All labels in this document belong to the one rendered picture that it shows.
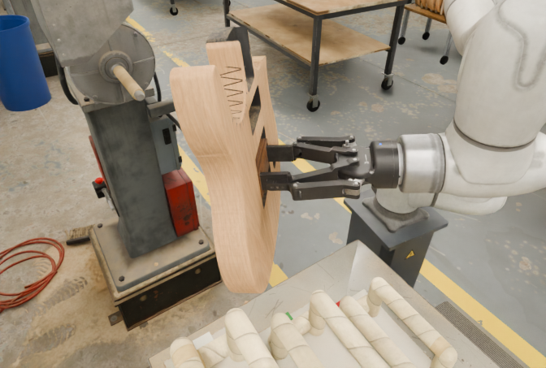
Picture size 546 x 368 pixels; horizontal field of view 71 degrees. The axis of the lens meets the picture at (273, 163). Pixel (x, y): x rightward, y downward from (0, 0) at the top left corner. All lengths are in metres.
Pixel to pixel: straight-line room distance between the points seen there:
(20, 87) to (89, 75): 2.80
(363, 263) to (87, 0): 0.85
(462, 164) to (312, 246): 1.74
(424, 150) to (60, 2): 0.72
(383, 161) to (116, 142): 1.15
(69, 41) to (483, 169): 0.79
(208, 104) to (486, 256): 2.25
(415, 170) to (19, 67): 3.67
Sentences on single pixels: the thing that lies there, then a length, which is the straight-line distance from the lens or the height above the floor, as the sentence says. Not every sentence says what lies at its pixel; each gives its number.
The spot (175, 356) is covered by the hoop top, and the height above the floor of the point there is 1.21.
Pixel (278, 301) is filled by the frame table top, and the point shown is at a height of 0.93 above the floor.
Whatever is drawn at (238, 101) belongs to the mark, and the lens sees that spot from 0.51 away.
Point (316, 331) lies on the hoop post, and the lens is 0.77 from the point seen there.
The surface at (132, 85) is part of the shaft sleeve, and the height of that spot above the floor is 1.27.
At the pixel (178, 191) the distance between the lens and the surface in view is 1.75.
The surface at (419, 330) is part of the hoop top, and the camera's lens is 0.80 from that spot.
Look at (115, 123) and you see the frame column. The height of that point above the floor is 0.99.
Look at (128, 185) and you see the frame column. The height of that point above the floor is 0.70.
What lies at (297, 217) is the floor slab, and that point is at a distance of 2.41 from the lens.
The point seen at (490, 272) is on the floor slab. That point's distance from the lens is 2.44.
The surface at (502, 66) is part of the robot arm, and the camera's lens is 0.49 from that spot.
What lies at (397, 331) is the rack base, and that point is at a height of 0.94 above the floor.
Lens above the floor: 1.71
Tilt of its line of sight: 37 degrees down
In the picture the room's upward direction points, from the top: straight up
